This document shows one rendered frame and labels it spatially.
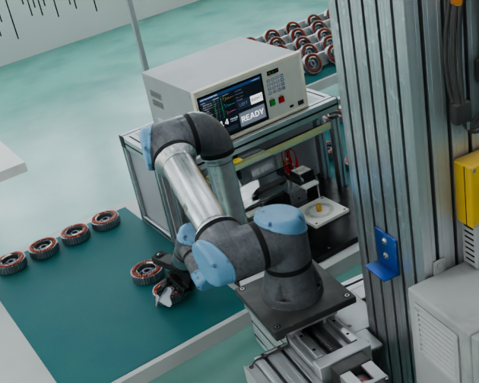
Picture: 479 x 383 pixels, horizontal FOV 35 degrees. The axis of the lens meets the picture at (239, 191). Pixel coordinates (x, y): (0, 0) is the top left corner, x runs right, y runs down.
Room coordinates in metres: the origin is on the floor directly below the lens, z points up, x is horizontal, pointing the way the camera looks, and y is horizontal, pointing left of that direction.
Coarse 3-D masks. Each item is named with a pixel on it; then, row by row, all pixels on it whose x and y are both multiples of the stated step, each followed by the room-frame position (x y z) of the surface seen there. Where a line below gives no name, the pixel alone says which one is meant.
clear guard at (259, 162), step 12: (240, 156) 2.30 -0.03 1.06; (252, 156) 2.28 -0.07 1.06; (264, 156) 2.26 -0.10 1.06; (276, 156) 2.24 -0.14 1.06; (240, 168) 2.21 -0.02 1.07; (252, 168) 2.19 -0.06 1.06; (264, 168) 2.17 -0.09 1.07; (276, 168) 2.16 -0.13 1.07; (288, 168) 2.15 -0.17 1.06; (240, 180) 2.12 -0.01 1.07; (252, 180) 2.10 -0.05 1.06; (264, 180) 2.11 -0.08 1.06; (288, 180) 2.12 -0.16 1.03; (300, 180) 2.13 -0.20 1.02; (252, 192) 2.07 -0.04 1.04; (264, 192) 2.08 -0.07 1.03; (276, 192) 2.08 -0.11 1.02; (252, 204) 2.04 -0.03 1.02
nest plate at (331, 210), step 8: (320, 200) 2.40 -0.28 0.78; (328, 200) 2.39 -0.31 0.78; (304, 208) 2.36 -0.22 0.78; (312, 208) 2.35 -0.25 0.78; (328, 208) 2.33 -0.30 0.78; (336, 208) 2.32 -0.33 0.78; (344, 208) 2.30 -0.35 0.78; (304, 216) 2.31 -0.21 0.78; (312, 216) 2.30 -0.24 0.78; (320, 216) 2.29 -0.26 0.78; (328, 216) 2.28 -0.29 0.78; (336, 216) 2.27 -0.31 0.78; (312, 224) 2.24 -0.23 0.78; (320, 224) 2.24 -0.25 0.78
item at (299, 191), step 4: (296, 188) 2.45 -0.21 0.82; (300, 188) 2.44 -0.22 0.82; (288, 192) 2.43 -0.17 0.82; (292, 192) 2.42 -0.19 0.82; (296, 192) 2.43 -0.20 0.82; (300, 192) 2.44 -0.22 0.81; (304, 192) 2.45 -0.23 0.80; (284, 196) 2.45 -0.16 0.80; (288, 196) 2.42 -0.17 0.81; (292, 196) 2.42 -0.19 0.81; (296, 196) 2.43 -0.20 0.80; (300, 196) 2.44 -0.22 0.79; (304, 196) 2.45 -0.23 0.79; (284, 200) 2.45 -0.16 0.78; (288, 200) 2.43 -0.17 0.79; (292, 200) 2.42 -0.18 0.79; (296, 200) 2.43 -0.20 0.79; (300, 200) 2.44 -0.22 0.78; (288, 204) 2.43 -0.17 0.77; (292, 204) 2.42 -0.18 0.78
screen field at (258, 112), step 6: (252, 108) 2.39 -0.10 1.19; (258, 108) 2.40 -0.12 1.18; (264, 108) 2.41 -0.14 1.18; (240, 114) 2.36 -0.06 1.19; (246, 114) 2.37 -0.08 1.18; (252, 114) 2.38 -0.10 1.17; (258, 114) 2.39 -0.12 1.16; (264, 114) 2.41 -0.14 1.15; (240, 120) 2.36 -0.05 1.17; (246, 120) 2.37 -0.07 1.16; (252, 120) 2.38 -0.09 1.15
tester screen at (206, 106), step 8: (256, 80) 2.40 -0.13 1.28; (232, 88) 2.36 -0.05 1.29; (240, 88) 2.37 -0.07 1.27; (248, 88) 2.39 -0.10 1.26; (256, 88) 2.40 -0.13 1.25; (216, 96) 2.33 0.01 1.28; (224, 96) 2.34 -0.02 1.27; (232, 96) 2.36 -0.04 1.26; (240, 96) 2.37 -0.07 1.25; (248, 96) 2.38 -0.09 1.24; (200, 104) 2.30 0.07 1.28; (208, 104) 2.31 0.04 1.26; (216, 104) 2.32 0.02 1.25; (224, 104) 2.34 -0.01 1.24; (232, 104) 2.35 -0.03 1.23; (256, 104) 2.40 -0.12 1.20; (208, 112) 2.31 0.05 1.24; (216, 112) 2.32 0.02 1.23; (224, 112) 2.34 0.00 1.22; (232, 112) 2.35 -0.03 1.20; (240, 112) 2.36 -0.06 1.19; (232, 120) 2.35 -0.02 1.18; (240, 128) 2.36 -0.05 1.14
